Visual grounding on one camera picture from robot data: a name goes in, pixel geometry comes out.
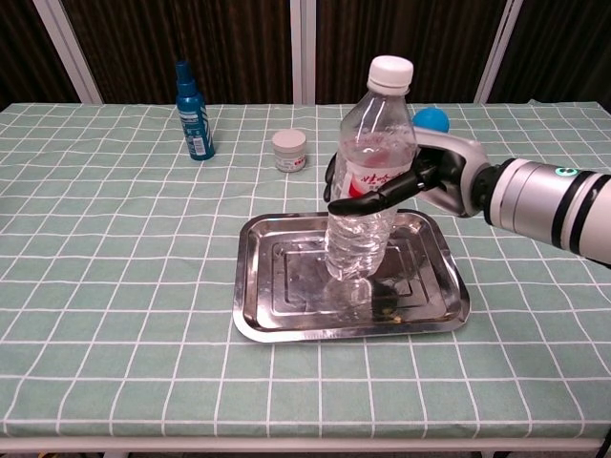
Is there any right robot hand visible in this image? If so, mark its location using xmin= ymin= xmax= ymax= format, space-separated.
xmin=323 ymin=123 xmax=493 ymax=219

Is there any transparent plastic water bottle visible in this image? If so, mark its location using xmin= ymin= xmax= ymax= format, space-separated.
xmin=324 ymin=54 xmax=418 ymax=281

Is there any stainless steel rectangular tray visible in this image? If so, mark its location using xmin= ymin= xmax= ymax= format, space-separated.
xmin=232 ymin=208 xmax=472 ymax=344

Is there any blue spray bottle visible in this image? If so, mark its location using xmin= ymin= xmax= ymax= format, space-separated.
xmin=173 ymin=59 xmax=217 ymax=161

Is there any blue ball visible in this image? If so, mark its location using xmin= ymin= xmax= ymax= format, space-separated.
xmin=411 ymin=107 xmax=452 ymax=135

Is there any small white cream jar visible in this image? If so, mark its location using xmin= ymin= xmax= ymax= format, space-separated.
xmin=270 ymin=128 xmax=308 ymax=174

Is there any green checkered tablecloth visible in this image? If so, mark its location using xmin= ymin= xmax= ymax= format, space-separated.
xmin=0 ymin=100 xmax=611 ymax=440

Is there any white metal frame post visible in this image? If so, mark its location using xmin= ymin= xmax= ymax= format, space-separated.
xmin=473 ymin=0 xmax=524 ymax=105
xmin=32 ymin=0 xmax=105 ymax=106
xmin=290 ymin=0 xmax=318 ymax=106

